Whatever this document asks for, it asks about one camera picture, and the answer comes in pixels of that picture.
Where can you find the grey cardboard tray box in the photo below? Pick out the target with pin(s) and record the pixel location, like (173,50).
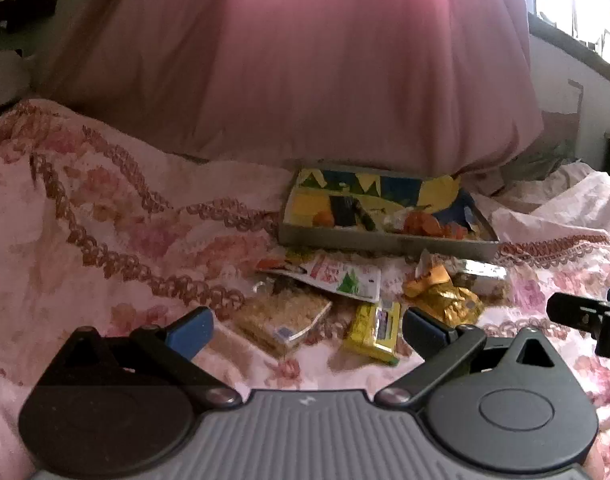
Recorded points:
(370,207)

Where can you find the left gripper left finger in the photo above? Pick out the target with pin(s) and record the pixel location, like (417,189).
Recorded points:
(176,345)

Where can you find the white green snack packet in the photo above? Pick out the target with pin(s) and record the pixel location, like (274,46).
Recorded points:
(329,274)

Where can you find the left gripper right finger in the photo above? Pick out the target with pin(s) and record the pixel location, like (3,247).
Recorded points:
(447,353)

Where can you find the yellow wafer snack pack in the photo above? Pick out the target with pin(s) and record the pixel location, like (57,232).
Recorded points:
(374,331)

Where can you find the clear rice cracker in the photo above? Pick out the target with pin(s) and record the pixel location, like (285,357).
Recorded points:
(278,322)

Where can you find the clear mixed nuts bag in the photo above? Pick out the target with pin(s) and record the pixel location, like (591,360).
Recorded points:
(486,280)

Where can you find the pink curtain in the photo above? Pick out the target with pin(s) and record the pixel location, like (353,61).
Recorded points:
(430,87)

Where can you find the small orange fruit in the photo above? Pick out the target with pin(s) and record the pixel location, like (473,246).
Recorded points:
(323,219)

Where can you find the orange snack bag in tray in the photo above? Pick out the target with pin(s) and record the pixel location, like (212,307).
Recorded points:
(420,223)

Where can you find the gold foil snack pouch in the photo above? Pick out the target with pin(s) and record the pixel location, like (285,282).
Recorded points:
(435,293)

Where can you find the floral pink bedsheet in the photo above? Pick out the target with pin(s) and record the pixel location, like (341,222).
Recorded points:
(98,228)

